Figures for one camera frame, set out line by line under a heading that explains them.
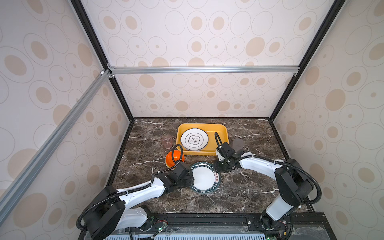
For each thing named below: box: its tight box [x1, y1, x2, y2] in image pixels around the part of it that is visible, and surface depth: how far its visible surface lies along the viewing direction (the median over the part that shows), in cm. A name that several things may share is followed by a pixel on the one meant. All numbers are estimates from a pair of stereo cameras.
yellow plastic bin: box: [176, 123, 230, 156], surface depth 108 cm
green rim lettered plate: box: [190, 161, 221, 194], surface depth 89 cm
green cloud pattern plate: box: [180, 128, 209, 151], surface depth 108 cm
